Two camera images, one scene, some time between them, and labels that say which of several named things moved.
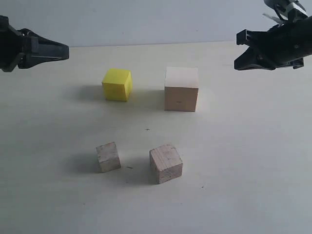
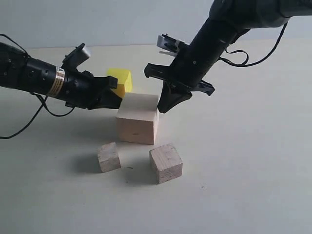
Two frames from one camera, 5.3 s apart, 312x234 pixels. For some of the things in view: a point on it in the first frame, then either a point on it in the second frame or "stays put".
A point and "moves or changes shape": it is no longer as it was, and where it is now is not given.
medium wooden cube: [166, 163] stays put
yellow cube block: [117, 85] stays put
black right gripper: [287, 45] to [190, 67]
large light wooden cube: [181, 88] moves or changes shape
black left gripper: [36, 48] to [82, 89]
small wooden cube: [107, 157] stays put
